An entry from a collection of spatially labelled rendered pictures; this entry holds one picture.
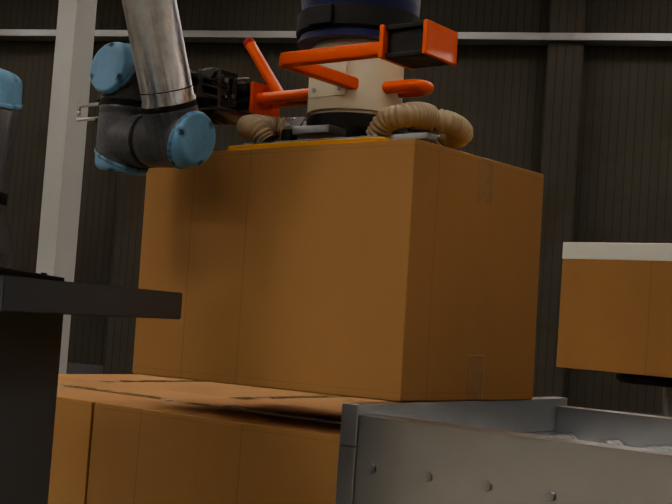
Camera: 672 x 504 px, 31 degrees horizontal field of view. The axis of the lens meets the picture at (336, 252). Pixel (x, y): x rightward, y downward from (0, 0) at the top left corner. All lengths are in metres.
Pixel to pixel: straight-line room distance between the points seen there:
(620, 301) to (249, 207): 1.97
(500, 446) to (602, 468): 0.14
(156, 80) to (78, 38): 3.56
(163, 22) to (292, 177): 0.32
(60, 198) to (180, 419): 3.33
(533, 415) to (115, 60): 0.95
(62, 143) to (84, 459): 3.24
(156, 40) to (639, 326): 2.21
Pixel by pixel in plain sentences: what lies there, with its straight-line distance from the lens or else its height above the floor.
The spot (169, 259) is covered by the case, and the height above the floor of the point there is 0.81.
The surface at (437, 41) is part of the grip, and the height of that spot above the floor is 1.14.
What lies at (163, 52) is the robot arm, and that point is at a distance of 1.94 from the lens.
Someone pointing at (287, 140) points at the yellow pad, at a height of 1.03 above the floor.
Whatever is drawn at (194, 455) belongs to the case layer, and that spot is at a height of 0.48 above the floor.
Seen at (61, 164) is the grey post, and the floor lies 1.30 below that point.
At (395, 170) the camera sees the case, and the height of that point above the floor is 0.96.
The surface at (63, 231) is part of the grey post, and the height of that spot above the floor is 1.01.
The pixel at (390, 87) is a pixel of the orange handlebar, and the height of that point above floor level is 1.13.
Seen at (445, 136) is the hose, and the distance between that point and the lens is 2.16.
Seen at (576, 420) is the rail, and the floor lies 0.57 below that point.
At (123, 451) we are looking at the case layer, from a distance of 2.22.
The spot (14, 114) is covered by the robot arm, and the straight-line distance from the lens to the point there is 1.68.
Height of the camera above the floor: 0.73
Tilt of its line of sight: 3 degrees up
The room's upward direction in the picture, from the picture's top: 4 degrees clockwise
